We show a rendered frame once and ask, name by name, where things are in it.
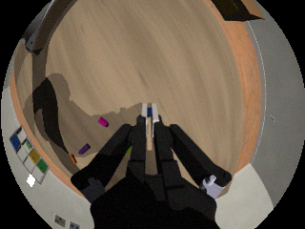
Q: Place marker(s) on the purple rod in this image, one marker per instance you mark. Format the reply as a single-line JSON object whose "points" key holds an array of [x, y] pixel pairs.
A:
{"points": [[84, 149]]}

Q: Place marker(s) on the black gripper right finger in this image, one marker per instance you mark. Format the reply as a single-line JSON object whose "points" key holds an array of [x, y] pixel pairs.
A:
{"points": [[210, 178]]}

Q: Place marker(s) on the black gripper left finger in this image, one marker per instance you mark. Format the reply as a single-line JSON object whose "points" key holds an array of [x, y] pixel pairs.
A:
{"points": [[92, 180]]}

